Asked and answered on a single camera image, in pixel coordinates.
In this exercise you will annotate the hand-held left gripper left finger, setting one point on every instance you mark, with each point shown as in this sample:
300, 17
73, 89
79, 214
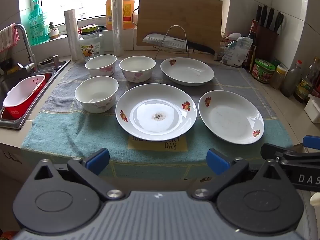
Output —
98, 159

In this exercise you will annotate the steel knob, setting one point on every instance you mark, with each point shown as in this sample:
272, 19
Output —
56, 61

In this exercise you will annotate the grey bottle with red cap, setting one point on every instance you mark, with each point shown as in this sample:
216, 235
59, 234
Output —
290, 82

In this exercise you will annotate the small potted plant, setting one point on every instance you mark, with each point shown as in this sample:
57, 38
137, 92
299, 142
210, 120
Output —
54, 33

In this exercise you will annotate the dark soy sauce bottle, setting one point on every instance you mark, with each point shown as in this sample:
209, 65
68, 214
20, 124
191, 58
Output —
253, 27

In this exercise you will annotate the red plastic basin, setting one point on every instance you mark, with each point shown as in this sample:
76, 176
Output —
27, 107

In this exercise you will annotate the white plastic bag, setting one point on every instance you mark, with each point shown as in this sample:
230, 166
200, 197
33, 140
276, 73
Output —
237, 52

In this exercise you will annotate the yellow lid spice jar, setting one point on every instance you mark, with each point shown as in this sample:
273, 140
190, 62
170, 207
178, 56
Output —
278, 78

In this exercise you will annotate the white bowl with pink flowers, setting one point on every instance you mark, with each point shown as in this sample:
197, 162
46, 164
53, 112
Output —
136, 66
96, 92
100, 62

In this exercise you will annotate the glass jar with yellow lid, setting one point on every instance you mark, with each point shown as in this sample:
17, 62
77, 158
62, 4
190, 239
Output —
91, 47

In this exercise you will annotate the red white bag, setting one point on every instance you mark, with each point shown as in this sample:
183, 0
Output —
228, 38

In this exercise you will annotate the dark glass bottle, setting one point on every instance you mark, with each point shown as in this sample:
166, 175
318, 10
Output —
303, 87

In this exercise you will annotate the dark round lid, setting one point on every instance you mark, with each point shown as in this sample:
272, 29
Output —
102, 28

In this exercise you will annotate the short plastic wrap roll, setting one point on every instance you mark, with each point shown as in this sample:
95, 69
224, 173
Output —
73, 37

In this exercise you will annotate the person's right hand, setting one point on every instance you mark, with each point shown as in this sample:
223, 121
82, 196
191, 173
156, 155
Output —
316, 199

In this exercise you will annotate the white plate with red flowers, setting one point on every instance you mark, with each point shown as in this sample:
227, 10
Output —
187, 71
230, 120
156, 115

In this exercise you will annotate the tall plastic wrap roll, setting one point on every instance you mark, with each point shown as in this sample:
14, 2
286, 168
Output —
117, 30

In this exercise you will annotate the pink dish cloth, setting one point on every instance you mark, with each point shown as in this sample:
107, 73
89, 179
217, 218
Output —
7, 38

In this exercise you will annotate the bamboo cutting board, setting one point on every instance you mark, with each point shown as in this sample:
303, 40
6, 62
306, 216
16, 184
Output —
180, 12

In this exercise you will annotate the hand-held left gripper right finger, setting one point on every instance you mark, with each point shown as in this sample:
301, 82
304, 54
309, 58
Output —
217, 160

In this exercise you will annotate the white strainer basket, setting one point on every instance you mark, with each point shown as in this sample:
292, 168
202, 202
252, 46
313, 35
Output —
22, 90

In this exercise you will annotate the steel faucet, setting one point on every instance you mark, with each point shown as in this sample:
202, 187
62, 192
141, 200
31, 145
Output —
28, 52

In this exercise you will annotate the grey teal checked cloth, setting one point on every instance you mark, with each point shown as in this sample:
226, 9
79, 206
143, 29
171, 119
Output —
75, 130

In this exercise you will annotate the brown knife block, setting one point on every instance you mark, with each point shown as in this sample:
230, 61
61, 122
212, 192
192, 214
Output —
266, 45

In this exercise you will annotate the orange cooking oil bottle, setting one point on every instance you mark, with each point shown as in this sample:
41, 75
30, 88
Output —
125, 12

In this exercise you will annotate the green dish soap bottle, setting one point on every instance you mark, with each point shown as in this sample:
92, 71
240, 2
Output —
38, 27

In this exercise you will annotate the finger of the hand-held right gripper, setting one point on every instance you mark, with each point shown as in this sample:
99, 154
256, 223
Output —
312, 142
290, 155

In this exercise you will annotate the steel sink stopper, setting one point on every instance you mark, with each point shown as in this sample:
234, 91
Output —
46, 60

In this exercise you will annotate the steel sink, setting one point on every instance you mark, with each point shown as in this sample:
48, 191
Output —
53, 76

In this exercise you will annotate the white plastic box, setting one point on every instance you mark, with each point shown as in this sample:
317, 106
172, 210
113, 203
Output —
312, 110

